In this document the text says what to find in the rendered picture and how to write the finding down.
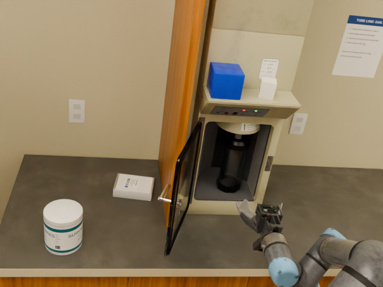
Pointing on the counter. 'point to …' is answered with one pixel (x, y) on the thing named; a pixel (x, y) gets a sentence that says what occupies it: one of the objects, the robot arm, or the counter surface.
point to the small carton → (267, 87)
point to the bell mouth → (240, 128)
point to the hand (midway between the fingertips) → (257, 205)
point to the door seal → (178, 187)
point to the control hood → (248, 94)
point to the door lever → (164, 194)
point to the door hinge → (197, 157)
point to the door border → (175, 195)
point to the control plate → (239, 111)
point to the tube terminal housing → (215, 45)
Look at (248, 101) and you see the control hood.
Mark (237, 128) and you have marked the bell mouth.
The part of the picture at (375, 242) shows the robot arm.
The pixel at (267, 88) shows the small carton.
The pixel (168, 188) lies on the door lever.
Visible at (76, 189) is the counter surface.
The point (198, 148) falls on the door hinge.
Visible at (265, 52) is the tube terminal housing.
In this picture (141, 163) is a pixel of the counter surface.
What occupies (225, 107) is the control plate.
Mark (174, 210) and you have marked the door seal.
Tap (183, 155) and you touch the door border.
